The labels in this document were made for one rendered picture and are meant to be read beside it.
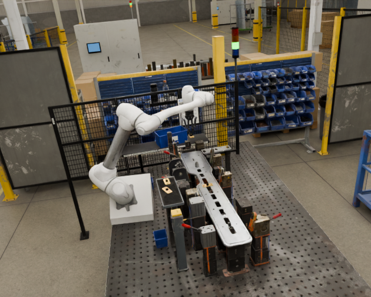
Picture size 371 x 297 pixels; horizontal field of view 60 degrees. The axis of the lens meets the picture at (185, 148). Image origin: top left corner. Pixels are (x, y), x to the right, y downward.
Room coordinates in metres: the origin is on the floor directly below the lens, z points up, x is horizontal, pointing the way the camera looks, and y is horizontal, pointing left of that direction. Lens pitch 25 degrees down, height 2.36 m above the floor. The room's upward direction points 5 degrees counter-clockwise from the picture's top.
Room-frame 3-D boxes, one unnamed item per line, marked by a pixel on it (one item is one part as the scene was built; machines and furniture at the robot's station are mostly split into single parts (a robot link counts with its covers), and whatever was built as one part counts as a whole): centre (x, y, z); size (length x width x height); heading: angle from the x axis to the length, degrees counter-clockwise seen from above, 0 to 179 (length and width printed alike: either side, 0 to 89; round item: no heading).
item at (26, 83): (4.07, 1.93, 1.00); 1.34 x 0.14 x 2.00; 96
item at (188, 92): (2.68, -0.07, 1.63); 0.13 x 0.11 x 0.16; 55
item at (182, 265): (1.69, 0.10, 0.92); 0.08 x 0.08 x 0.44; 10
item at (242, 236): (2.21, -0.16, 1.00); 1.38 x 0.22 x 0.02; 10
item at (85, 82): (6.96, 1.73, 0.52); 1.20 x 0.80 x 1.05; 3
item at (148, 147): (3.08, 0.21, 1.02); 0.90 x 0.22 x 0.03; 100
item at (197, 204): (1.87, -0.04, 0.90); 0.13 x 0.10 x 0.41; 100
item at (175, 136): (3.09, 0.14, 1.10); 0.30 x 0.17 x 0.13; 110
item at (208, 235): (1.62, -0.09, 0.88); 0.11 x 0.10 x 0.36; 100
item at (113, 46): (9.15, 1.76, 1.22); 1.60 x 0.54 x 2.45; 96
